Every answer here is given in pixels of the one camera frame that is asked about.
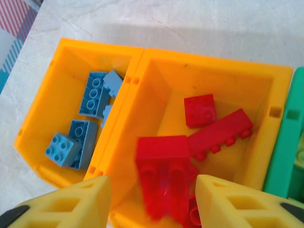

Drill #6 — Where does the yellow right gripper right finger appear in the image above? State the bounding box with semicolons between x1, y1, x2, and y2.
195;174;304;228

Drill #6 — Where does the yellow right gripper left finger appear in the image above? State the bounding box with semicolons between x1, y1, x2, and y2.
0;175;112;228

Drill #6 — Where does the red two-by-four lego brick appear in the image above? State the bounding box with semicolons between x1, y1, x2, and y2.
188;192;203;226
135;135;200;223
187;108;254;161

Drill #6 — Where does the blue two-by-two lego brick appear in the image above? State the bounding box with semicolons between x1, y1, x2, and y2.
44;132;82;168

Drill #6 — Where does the small red lego brick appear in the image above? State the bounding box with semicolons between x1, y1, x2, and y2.
183;94;218;129

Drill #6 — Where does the blue two-by-four lego brick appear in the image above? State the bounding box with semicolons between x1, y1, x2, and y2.
78;71;111;119

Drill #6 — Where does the blue curved lego brick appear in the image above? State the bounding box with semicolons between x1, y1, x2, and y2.
102;69;124;97

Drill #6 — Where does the green plastic bin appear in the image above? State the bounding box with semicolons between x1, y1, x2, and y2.
262;67;304;202

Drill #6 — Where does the orange plastic bin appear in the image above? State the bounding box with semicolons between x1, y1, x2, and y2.
83;48;294;228
13;38;145;190

